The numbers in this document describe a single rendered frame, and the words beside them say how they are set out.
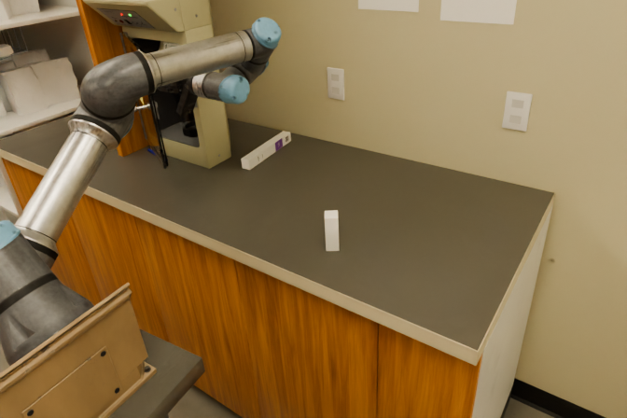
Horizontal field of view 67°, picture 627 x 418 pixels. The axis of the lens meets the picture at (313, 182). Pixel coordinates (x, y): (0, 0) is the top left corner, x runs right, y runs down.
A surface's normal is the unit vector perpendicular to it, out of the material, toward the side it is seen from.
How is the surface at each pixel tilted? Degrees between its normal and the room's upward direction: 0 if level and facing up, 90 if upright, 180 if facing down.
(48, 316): 29
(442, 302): 0
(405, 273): 0
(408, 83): 90
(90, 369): 90
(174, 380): 0
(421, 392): 90
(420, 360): 90
